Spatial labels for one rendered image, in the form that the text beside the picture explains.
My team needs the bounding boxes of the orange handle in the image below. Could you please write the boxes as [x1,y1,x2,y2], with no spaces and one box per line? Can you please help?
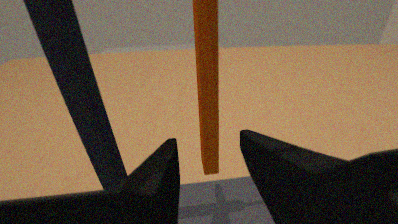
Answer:
[193,0,219,175]

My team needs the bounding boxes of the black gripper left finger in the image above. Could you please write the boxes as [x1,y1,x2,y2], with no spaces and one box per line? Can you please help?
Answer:
[0,138,180,224]

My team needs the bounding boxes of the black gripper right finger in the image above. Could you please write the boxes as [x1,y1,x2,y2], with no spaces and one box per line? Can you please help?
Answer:
[240,130,398,224]

